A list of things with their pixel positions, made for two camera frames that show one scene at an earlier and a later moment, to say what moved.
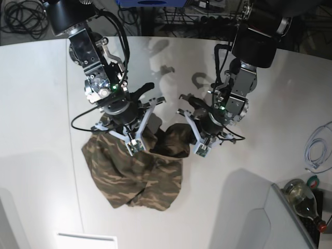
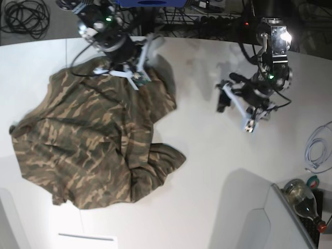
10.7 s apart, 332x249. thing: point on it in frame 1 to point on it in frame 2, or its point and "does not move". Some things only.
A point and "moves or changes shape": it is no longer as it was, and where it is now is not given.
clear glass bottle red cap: x=304 y=201 does not move
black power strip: x=218 y=21 does not move
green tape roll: x=313 y=182 does not move
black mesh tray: x=310 y=224 does not move
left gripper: x=126 y=111 to x=125 y=51
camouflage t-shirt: x=152 y=180 moves or changes shape
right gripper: x=209 y=123 to x=255 y=97
